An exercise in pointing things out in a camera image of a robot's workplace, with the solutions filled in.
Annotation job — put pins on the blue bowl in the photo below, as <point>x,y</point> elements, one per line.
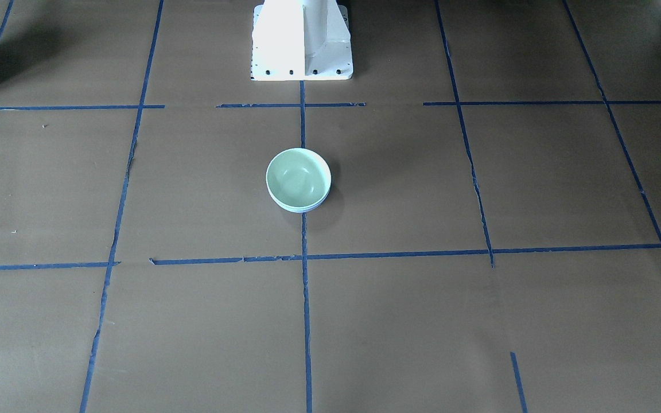
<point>298,209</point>

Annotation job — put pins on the green bowl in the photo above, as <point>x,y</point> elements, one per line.
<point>298,177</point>

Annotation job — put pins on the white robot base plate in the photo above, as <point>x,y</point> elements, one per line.
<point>334,63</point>

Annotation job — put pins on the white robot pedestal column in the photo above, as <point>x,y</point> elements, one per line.
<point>310,24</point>

